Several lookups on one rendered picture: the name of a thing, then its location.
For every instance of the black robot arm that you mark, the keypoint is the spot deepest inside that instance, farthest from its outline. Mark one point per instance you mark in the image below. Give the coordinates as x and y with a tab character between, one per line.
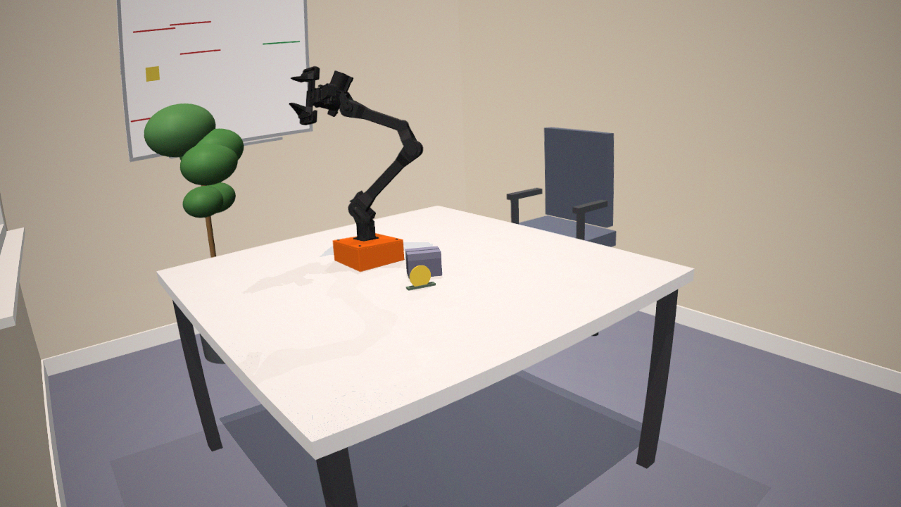
336	97

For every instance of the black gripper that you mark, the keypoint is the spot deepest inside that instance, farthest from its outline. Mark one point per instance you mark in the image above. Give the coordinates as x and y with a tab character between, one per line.
305	113

